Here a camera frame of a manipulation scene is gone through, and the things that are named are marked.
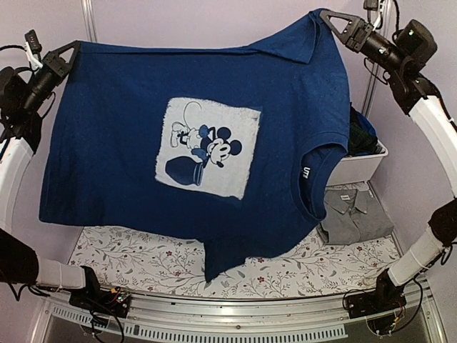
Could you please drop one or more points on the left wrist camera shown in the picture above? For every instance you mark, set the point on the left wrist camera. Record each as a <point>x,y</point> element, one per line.
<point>33,49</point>

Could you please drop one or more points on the left aluminium corner post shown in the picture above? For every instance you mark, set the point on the left aluminium corner post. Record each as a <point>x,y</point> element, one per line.
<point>89,20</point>

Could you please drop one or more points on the white laundry basket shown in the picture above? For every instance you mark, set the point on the white laundry basket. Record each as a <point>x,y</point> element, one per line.
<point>357,168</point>

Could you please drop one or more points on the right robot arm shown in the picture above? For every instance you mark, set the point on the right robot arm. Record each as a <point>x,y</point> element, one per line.
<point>419,99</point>

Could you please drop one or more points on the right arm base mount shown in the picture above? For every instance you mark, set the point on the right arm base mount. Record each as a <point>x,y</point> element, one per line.
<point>386,296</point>

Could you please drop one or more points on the grey button shirt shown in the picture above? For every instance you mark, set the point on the grey button shirt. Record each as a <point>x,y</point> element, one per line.
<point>352,216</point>

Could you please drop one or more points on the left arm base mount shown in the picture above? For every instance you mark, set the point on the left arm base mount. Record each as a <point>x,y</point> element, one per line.
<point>114,302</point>

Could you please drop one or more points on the dark green plaid garment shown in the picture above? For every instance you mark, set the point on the dark green plaid garment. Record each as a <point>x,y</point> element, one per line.
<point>362,140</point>

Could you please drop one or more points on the light blue garment in basket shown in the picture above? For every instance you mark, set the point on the light blue garment in basket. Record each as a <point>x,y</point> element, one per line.
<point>362,122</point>

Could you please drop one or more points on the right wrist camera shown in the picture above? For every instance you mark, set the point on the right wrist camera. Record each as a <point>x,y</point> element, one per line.
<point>375,10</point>

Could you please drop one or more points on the floral tablecloth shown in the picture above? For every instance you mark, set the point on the floral tablecloth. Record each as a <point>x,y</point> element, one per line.
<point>147,261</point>

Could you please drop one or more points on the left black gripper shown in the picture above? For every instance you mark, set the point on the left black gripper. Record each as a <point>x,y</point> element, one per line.
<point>58,65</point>

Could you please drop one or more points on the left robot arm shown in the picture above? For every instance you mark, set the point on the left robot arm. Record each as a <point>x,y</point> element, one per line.
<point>23,92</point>

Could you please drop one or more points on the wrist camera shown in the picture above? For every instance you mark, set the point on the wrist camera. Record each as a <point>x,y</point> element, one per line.
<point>375,10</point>
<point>33,49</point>

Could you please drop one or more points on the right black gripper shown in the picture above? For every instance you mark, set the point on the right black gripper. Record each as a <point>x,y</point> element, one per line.
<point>358,28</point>

